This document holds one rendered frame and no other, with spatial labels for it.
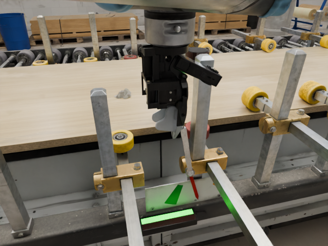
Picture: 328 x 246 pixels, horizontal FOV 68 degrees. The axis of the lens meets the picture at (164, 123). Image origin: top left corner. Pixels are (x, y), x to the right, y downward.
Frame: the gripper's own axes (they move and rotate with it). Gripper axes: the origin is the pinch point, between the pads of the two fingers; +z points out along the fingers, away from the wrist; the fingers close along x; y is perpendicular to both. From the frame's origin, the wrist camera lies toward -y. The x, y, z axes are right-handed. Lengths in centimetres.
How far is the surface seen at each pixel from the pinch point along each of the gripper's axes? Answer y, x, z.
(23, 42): 174, -538, 86
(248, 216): -13.0, 14.4, 15.4
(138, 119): 5.2, -27.9, 11.5
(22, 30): 171, -541, 63
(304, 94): -59, -25, 7
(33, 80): 48, -78, 12
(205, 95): -8.9, -6.1, -5.7
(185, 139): -2.1, 0.3, 2.2
